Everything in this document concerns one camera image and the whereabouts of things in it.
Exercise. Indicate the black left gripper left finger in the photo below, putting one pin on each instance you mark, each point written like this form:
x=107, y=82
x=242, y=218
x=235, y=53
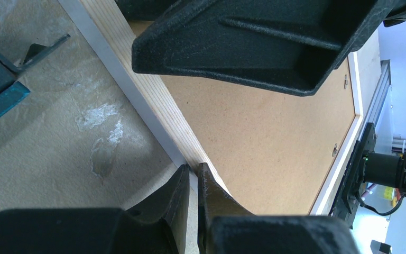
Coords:
x=157, y=224

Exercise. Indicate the metal retaining clip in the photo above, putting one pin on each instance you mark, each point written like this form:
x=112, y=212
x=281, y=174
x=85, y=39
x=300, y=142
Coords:
x=335, y=150
x=346, y=81

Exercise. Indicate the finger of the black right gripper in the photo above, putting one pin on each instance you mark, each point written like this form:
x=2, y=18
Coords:
x=143, y=10
x=288, y=47

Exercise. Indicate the white wooden picture frame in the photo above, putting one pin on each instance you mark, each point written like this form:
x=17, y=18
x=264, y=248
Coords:
x=110, y=36

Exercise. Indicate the brown cardboard backing board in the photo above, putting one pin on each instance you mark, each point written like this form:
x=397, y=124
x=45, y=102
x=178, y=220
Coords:
x=272, y=151

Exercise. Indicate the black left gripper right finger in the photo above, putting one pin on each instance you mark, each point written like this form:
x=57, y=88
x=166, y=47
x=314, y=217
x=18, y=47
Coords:
x=224, y=226

